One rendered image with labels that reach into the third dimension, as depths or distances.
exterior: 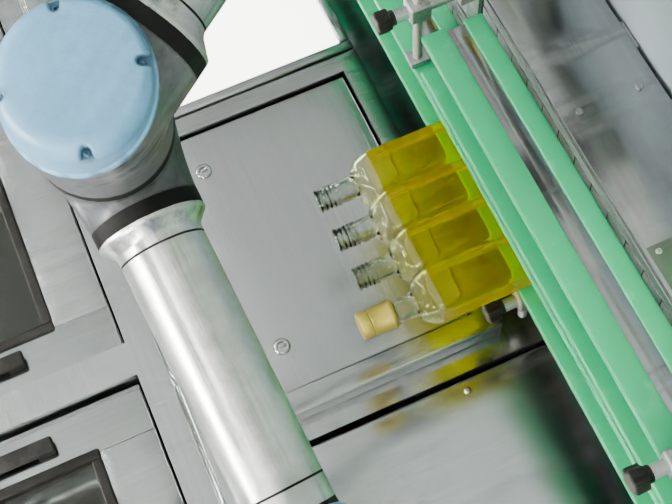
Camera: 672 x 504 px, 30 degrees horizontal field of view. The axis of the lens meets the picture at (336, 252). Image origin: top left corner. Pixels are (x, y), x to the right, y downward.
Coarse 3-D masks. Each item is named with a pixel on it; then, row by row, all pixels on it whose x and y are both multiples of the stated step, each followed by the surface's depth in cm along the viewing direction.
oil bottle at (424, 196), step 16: (432, 176) 152; (448, 176) 152; (464, 176) 152; (384, 192) 151; (400, 192) 151; (416, 192) 151; (432, 192) 151; (448, 192) 151; (464, 192) 151; (480, 192) 151; (384, 208) 150; (400, 208) 150; (416, 208) 150; (432, 208) 150; (448, 208) 150; (384, 224) 150; (400, 224) 150; (384, 240) 152
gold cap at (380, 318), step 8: (376, 304) 147; (384, 304) 146; (360, 312) 146; (368, 312) 146; (376, 312) 146; (384, 312) 146; (392, 312) 146; (360, 320) 145; (368, 320) 145; (376, 320) 145; (384, 320) 145; (392, 320) 146; (360, 328) 146; (368, 328) 145; (376, 328) 146; (384, 328) 146; (392, 328) 147; (368, 336) 146
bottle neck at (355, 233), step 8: (368, 216) 152; (352, 224) 151; (360, 224) 151; (368, 224) 151; (336, 232) 151; (344, 232) 151; (352, 232) 151; (360, 232) 151; (368, 232) 151; (336, 240) 153; (344, 240) 151; (352, 240) 151; (360, 240) 151; (368, 240) 152; (344, 248) 151
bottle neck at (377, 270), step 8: (384, 256) 149; (368, 264) 149; (376, 264) 149; (384, 264) 149; (392, 264) 149; (352, 272) 150; (360, 272) 148; (368, 272) 148; (376, 272) 148; (384, 272) 149; (392, 272) 149; (360, 280) 148; (368, 280) 148; (376, 280) 149; (384, 280) 150; (360, 288) 149
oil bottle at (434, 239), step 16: (464, 208) 150; (480, 208) 149; (416, 224) 149; (432, 224) 149; (448, 224) 149; (464, 224) 149; (480, 224) 149; (496, 224) 148; (400, 240) 148; (416, 240) 148; (432, 240) 148; (448, 240) 148; (464, 240) 148; (480, 240) 148; (400, 256) 148; (416, 256) 147; (432, 256) 147; (448, 256) 148; (400, 272) 149; (416, 272) 148
